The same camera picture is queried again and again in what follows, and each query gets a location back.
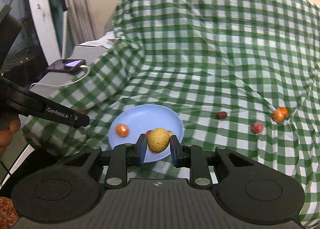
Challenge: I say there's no blue round plate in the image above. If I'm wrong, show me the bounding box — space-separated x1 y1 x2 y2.
107 105 184 148

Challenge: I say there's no small orange on plate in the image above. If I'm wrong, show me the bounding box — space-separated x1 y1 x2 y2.
115 123 130 137

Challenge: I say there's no white charging cable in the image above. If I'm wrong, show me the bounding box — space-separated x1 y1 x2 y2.
29 64 91 90

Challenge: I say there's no red fruit on plate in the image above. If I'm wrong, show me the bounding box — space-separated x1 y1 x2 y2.
145 130 152 137

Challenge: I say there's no white ring light stand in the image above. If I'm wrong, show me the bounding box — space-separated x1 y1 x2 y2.
24 0 96 67

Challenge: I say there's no red apple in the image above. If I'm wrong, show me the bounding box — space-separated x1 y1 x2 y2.
251 122 264 134

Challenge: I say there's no plastic-wrapped orange tangerine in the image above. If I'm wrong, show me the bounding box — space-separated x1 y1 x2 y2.
272 109 285 123

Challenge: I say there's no black smartphone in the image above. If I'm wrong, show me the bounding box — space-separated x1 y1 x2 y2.
47 59 86 73

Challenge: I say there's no white paper with red print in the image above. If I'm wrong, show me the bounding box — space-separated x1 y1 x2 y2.
79 31 116 49

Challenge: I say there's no yellow-brown round fruit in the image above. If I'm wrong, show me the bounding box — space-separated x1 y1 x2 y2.
147 128 170 153

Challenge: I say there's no green white checkered tablecloth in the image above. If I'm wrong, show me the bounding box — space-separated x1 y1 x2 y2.
22 0 319 228

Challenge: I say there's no bright orange tangerine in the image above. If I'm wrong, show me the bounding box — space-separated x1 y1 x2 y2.
279 107 289 118

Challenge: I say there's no person left hand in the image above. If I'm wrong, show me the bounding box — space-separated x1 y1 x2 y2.
0 118 21 157

